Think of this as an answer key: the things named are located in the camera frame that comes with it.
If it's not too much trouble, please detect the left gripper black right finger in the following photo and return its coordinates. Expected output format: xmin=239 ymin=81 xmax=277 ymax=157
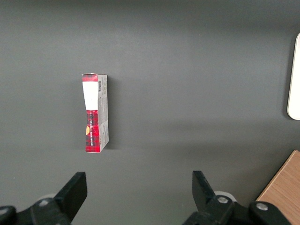
xmin=182 ymin=170 xmax=290 ymax=225

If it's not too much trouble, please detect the red plaid cardboard box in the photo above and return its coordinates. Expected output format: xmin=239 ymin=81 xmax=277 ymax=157
xmin=81 ymin=73 xmax=110 ymax=153

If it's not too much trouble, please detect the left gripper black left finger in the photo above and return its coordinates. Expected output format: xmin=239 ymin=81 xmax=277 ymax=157
xmin=0 ymin=172 xmax=88 ymax=225

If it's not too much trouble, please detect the wooden drawer cabinet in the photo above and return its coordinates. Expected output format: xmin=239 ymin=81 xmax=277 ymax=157
xmin=255 ymin=150 xmax=300 ymax=225

